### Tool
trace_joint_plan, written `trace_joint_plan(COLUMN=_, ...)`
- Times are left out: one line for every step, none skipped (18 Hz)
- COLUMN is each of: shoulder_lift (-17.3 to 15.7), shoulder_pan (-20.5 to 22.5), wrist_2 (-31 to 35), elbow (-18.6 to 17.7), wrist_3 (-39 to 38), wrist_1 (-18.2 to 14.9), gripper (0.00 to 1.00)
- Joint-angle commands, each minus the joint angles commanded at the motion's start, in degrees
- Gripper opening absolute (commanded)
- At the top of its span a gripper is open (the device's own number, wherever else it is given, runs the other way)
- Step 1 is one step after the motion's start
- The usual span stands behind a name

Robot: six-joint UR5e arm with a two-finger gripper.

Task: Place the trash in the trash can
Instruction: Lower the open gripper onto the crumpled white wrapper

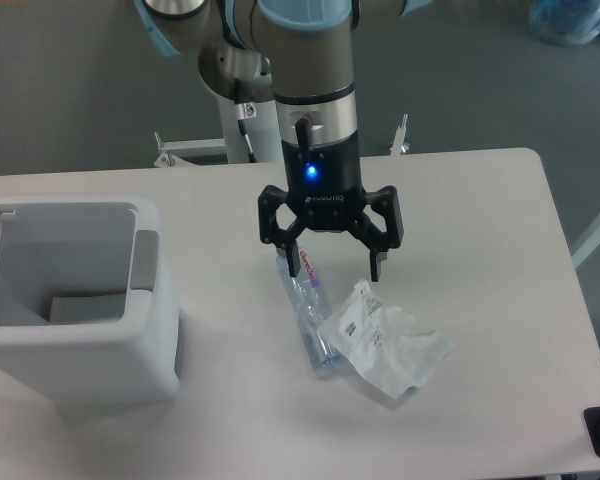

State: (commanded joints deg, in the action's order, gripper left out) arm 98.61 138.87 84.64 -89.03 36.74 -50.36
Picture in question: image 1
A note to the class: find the clear plastic water bottle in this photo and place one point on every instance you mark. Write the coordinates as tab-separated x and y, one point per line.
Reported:
307	296

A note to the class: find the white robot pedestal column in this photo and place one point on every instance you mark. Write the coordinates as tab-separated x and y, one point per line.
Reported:
245	130

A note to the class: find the white plastic trash can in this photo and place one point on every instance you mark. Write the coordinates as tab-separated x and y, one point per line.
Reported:
89	312

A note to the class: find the blue plastic bag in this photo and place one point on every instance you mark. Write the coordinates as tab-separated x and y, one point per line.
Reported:
565	23

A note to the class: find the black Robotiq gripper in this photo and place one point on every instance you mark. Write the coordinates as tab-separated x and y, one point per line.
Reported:
324	180

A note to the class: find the white plastic wrapper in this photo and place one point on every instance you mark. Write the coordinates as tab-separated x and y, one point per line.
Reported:
388	347

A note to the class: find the white pedestal base frame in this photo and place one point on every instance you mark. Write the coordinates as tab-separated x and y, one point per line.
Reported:
181	153

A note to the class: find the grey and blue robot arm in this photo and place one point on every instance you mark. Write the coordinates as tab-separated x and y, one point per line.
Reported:
305	48

